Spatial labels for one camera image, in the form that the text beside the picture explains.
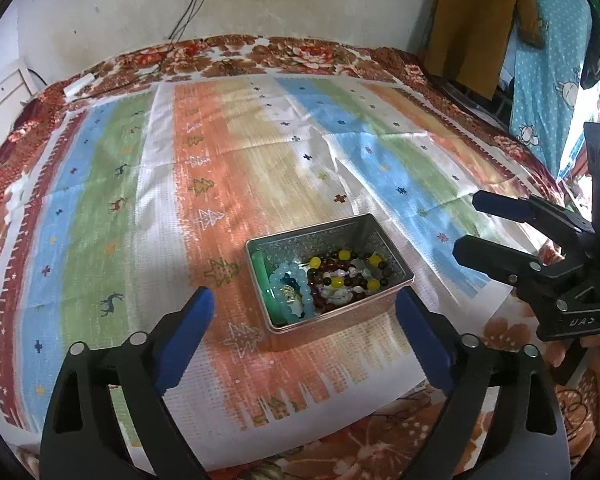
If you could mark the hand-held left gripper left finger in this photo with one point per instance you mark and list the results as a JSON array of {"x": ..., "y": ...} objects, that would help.
[{"x": 187, "y": 340}]

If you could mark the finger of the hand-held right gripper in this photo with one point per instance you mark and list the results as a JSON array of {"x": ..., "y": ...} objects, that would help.
[
  {"x": 485, "y": 252},
  {"x": 500, "y": 205}
]

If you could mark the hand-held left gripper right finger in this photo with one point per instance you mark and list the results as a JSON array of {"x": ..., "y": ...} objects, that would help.
[{"x": 427, "y": 340}]

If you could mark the green jade bangle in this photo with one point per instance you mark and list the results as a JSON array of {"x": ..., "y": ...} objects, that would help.
[{"x": 260, "y": 272}]

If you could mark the small metal pendant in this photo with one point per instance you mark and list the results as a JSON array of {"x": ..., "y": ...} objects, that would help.
[{"x": 288, "y": 294}]

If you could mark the silver tin box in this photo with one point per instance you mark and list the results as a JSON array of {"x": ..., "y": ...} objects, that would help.
[{"x": 330, "y": 232}]

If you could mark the blue dotted hanging cloth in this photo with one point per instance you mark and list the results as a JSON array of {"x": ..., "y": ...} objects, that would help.
[{"x": 545, "y": 60}]

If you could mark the dark green hanging garment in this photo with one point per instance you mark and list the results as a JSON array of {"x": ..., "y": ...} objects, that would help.
[{"x": 595, "y": 45}]

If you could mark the striped patterned cloth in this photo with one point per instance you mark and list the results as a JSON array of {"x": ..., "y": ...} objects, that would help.
[{"x": 130, "y": 210}]

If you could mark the brown hanging garment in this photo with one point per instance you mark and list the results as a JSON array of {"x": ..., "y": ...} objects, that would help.
[{"x": 475, "y": 20}]

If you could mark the floral blanket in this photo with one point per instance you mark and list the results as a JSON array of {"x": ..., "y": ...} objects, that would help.
[{"x": 300, "y": 52}]

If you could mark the white power adapter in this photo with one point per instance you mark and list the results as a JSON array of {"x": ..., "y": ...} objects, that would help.
[{"x": 79, "y": 85}]

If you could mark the white headboard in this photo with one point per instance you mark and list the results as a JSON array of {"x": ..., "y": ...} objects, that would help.
[{"x": 0, "y": 95}]

